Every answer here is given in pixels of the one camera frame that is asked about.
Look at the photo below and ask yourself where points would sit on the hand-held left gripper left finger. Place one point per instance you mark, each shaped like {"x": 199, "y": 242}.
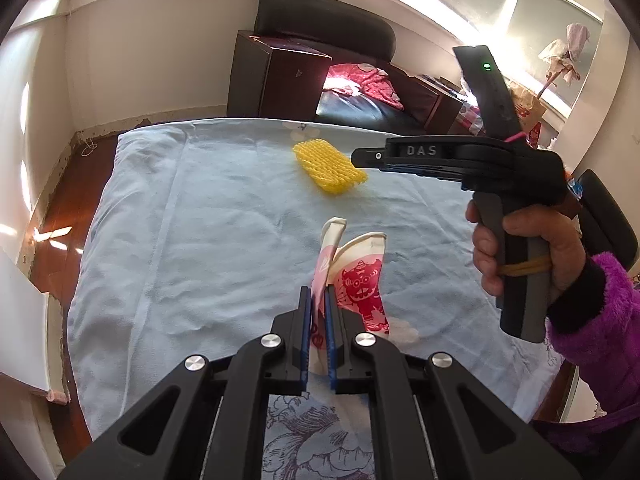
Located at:
{"x": 305, "y": 340}

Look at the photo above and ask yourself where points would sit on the person's right hand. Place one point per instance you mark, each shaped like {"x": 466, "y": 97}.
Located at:
{"x": 555, "y": 240}

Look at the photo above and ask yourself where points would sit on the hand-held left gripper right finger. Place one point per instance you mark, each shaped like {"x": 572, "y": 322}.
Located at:
{"x": 330, "y": 340}

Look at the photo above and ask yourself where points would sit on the white board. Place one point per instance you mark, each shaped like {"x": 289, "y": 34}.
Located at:
{"x": 25, "y": 330}

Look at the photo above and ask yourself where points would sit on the light blue floral bedsheet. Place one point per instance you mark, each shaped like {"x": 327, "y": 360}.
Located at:
{"x": 200, "y": 240}

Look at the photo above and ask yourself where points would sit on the hanging pale clothes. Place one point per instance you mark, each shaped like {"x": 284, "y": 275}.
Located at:
{"x": 565, "y": 52}

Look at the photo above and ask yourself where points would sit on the narrow frosted window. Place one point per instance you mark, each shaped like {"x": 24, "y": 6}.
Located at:
{"x": 545, "y": 15}

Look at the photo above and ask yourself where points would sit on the checked heart tablecloth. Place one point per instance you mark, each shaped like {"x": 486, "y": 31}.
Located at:
{"x": 470, "y": 120}

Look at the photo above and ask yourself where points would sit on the brown paper bag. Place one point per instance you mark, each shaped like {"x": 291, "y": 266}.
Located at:
{"x": 531, "y": 110}

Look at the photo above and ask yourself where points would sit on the pink printed cloth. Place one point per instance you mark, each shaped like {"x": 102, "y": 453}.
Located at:
{"x": 370, "y": 80}

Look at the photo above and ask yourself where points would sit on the black leather armchair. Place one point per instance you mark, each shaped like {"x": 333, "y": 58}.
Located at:
{"x": 350, "y": 107}

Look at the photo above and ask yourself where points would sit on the black chair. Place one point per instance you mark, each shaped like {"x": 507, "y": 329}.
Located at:
{"x": 610, "y": 220}

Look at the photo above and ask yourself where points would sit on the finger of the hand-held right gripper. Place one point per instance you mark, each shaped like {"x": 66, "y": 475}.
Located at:
{"x": 425, "y": 172}
{"x": 370, "y": 156}

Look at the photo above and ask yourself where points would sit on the person's right forearm purple sleeve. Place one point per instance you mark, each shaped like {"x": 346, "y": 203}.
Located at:
{"x": 600, "y": 330}

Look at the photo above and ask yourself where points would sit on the white red printed packet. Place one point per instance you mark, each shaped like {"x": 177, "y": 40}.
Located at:
{"x": 360, "y": 285}

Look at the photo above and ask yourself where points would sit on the red standing packet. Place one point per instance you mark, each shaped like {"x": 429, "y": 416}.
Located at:
{"x": 535, "y": 135}

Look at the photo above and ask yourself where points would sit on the large yellow foam fruit net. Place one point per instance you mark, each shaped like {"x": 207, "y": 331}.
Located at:
{"x": 327, "y": 165}

